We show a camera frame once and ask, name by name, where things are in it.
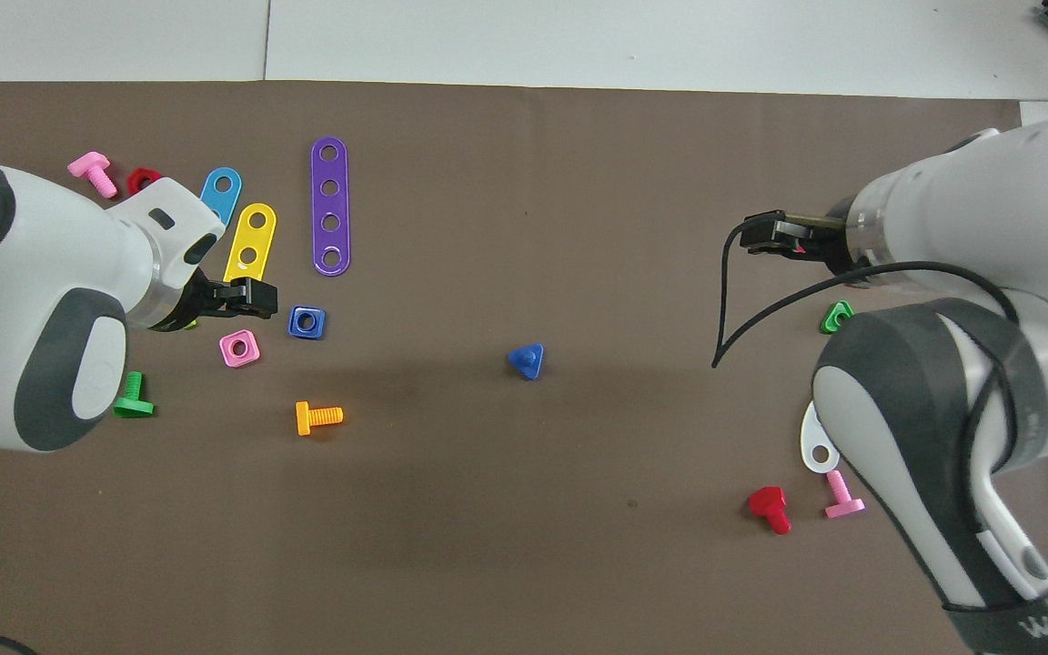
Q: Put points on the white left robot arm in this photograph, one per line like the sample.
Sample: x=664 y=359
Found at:
x=33 y=273

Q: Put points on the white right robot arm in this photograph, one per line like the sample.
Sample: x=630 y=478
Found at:
x=942 y=209

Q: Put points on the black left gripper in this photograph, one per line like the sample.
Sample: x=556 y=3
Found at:
x=224 y=298

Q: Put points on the pink plastic screw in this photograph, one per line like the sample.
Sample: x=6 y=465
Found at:
x=92 y=168
x=841 y=496

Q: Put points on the orange plastic screw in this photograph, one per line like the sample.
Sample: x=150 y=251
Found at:
x=306 y=418

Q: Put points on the pink square nut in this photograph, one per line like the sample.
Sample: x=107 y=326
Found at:
x=253 y=356

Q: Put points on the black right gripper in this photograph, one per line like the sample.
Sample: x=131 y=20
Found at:
x=815 y=241

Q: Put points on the green triangle nut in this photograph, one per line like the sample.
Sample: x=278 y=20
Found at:
x=829 y=323

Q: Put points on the blue triangle-head screw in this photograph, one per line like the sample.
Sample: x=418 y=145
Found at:
x=526 y=361

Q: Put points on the blue two-hole strip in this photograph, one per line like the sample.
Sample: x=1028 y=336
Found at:
x=236 y=191

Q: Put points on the blue square nut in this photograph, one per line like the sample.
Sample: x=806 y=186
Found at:
x=318 y=330

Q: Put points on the green plastic screw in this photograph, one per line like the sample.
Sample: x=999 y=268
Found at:
x=137 y=406

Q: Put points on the red plastic screw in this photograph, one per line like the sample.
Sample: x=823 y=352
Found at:
x=768 y=502

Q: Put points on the white curved hole plate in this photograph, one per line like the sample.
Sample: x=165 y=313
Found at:
x=808 y=437

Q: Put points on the lime flower nut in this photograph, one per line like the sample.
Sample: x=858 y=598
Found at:
x=189 y=321

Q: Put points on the brown table mat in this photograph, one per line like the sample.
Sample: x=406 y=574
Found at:
x=524 y=273

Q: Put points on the yellow three-hole strip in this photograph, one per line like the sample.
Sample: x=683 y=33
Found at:
x=253 y=238

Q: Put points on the purple four-hole strip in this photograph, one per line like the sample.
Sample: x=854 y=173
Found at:
x=330 y=205

